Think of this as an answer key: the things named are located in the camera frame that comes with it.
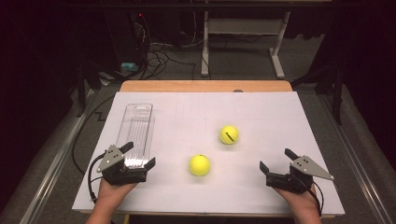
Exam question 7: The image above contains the clear plastic container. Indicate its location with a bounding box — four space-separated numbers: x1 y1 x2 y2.
115 103 156 170

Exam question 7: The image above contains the wooden table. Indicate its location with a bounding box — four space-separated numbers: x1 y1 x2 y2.
78 79 337 219

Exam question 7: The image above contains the black metal stand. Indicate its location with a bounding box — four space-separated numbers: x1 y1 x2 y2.
75 62 105 119
291 62 346 126

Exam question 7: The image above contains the yellow tennis ball black print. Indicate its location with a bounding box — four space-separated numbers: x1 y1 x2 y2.
219 124 240 146

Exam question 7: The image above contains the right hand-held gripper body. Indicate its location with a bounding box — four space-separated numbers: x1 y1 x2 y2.
265 155 335 195

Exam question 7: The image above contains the plain yellow tennis ball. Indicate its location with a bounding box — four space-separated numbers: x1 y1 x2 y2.
189 154 211 177

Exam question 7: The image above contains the white metal stand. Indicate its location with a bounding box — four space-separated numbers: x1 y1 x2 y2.
200 10 292 80

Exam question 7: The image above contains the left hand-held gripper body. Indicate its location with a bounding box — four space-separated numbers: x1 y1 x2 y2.
95 145 148 187

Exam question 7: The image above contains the bundle of cables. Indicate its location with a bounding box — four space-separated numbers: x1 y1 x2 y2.
134 12 206 80

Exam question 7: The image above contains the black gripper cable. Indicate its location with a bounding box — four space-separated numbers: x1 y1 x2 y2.
87 151 108 204
310 179 325 217

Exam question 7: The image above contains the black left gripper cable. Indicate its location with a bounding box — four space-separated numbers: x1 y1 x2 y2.
87 151 108 204

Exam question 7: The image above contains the aluminium floor rail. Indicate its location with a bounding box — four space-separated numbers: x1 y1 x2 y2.
18 90 101 224
317 92 396 224

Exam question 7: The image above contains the teal box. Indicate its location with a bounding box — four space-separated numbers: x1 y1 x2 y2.
120 62 139 72

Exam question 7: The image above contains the white board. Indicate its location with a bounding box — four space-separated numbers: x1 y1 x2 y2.
72 91 346 217

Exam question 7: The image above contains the person's left hand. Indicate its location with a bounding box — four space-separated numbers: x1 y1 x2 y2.
92 178 138 216

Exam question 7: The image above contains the person's right hand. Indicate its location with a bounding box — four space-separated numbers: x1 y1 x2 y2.
274 182 321 218

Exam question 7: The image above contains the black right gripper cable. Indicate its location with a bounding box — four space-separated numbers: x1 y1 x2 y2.
310 179 325 217

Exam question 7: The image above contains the black computer tower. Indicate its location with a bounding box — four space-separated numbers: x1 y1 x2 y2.
105 10 149 68

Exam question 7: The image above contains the black floor cable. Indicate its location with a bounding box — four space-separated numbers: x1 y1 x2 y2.
71 94 116 175

